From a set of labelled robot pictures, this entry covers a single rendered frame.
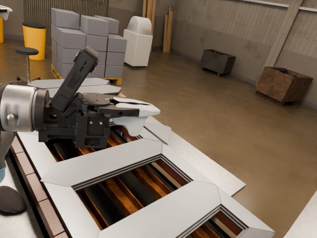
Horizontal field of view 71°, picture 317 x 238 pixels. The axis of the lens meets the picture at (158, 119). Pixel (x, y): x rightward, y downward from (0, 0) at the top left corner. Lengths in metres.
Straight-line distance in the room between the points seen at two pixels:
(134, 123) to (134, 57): 5.86
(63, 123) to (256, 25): 8.22
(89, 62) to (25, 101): 0.11
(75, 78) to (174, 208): 0.83
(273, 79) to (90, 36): 4.72
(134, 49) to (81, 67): 5.86
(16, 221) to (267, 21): 8.05
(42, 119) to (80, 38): 3.97
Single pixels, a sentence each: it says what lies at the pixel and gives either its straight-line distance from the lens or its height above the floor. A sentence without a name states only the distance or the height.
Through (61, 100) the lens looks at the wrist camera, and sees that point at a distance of 0.39.
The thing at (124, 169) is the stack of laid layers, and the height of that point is 0.84.
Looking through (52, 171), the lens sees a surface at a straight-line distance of 1.18.
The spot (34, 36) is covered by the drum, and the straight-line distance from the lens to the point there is 5.76.
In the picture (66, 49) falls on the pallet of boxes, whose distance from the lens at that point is 4.30.
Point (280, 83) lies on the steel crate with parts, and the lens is 6.64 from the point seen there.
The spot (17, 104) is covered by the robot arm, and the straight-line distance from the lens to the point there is 0.39.
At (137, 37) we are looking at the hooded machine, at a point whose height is 0.83.
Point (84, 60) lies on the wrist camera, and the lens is 0.37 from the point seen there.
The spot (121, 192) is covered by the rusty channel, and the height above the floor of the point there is 0.68.
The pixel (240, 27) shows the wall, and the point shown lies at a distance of 8.73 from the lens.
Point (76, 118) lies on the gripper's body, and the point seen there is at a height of 1.43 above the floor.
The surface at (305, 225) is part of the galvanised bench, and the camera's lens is 1.03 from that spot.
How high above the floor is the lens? 1.63
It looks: 26 degrees down
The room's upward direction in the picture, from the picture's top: 13 degrees clockwise
